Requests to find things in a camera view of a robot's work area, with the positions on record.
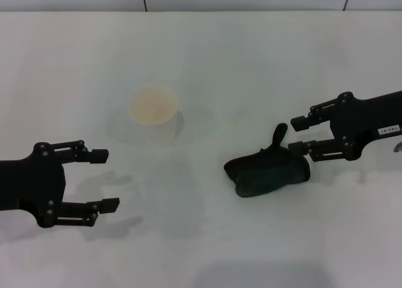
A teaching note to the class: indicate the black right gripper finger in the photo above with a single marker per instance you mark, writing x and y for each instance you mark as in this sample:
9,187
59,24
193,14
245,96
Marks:
301,123
326,149

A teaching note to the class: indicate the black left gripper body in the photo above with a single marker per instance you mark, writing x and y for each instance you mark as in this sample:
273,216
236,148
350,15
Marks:
31,184

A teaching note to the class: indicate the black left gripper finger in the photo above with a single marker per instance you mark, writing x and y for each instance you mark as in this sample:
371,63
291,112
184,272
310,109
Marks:
108,205
99,156

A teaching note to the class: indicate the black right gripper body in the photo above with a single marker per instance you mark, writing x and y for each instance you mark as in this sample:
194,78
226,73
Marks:
361,121

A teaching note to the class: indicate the dark blue rag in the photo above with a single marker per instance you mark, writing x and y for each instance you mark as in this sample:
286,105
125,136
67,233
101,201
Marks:
267,171

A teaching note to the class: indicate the white paper cup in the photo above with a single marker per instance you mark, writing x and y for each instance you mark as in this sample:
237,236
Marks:
154,110

